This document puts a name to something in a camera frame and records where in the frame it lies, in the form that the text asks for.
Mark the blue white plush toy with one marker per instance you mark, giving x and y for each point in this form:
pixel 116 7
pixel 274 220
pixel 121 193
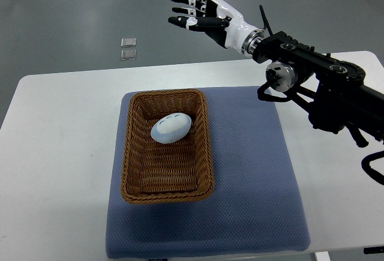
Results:
pixel 171 128

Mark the lower floor socket plate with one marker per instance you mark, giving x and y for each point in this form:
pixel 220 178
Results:
pixel 128 54

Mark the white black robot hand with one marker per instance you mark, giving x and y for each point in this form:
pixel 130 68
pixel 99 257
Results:
pixel 223 23

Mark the upper floor socket plate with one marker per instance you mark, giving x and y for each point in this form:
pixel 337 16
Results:
pixel 128 42

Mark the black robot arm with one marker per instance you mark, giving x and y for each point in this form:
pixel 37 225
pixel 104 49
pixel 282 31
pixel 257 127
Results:
pixel 331 91

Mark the floor socket plate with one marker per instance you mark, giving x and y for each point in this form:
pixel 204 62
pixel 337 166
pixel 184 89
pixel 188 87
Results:
pixel 128 54
pixel 128 42

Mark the blue foam mat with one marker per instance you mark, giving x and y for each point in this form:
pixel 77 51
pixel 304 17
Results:
pixel 255 206

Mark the brown wicker basket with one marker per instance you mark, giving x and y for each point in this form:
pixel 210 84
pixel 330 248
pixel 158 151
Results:
pixel 167 173

